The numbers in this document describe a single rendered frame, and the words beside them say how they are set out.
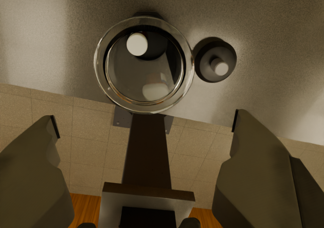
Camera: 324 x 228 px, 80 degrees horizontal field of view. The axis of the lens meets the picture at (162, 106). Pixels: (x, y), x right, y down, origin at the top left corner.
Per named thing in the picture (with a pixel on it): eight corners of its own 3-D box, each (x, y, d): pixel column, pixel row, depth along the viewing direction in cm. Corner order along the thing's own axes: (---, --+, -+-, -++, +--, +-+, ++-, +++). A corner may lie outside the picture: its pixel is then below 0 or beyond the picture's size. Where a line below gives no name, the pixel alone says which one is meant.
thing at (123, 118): (168, 133, 170) (184, 249, 91) (113, 125, 162) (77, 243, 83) (183, 83, 147) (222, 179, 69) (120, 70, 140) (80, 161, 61)
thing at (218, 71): (236, 38, 42) (249, 44, 36) (229, 78, 46) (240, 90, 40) (193, 39, 41) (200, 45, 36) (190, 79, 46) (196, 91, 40)
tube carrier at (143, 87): (174, 7, 37) (198, 15, 19) (173, 63, 42) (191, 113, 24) (117, 8, 37) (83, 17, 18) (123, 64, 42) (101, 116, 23)
